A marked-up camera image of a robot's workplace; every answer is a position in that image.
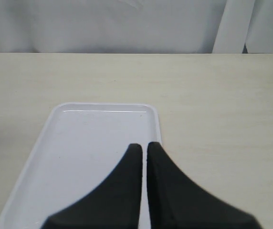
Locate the white plastic tray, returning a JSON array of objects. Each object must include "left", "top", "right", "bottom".
[{"left": 0, "top": 102, "right": 162, "bottom": 229}]

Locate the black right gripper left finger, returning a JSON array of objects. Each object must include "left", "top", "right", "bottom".
[{"left": 42, "top": 144, "right": 142, "bottom": 229}]

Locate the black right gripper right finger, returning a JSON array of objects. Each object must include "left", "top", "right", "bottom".
[{"left": 147, "top": 142, "right": 261, "bottom": 229}]

